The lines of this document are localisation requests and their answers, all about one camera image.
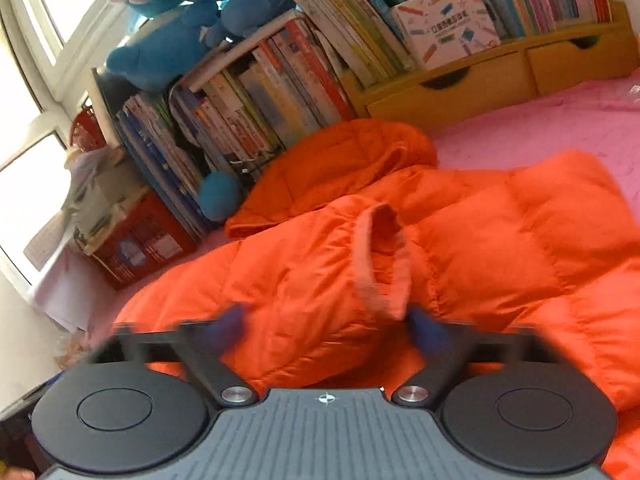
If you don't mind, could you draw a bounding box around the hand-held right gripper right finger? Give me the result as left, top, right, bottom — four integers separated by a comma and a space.
392, 306, 556, 406

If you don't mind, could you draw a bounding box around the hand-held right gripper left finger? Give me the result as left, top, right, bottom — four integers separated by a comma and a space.
95, 304, 258, 406

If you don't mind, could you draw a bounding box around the orange puffer jacket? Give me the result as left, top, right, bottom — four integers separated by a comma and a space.
97, 119, 640, 480

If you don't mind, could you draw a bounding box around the red plastic crate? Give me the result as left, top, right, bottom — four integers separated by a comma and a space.
87, 191, 199, 291

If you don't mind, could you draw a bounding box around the blue round plush ball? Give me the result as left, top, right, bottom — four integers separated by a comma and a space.
200, 171, 245, 222

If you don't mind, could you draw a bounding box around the stack of papers and magazines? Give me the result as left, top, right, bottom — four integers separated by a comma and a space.
62, 146, 152, 257

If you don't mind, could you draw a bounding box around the white paper sheet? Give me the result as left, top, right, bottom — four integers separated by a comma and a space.
24, 210, 78, 323

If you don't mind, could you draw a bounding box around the row of books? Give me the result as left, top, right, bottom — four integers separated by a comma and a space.
114, 0, 615, 242

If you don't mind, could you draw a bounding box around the red basket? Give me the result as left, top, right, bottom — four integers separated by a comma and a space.
70, 109, 109, 152

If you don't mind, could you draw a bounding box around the wooden drawer shelf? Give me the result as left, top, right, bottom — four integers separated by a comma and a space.
344, 2, 640, 134

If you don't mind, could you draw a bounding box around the large blue plush toy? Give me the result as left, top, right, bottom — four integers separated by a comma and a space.
104, 0, 228, 93

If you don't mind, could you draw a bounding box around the white pencil-print box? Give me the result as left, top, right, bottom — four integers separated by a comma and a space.
390, 0, 502, 72

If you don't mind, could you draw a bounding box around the small blue plush toy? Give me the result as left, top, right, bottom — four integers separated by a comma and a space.
204, 0, 297, 47

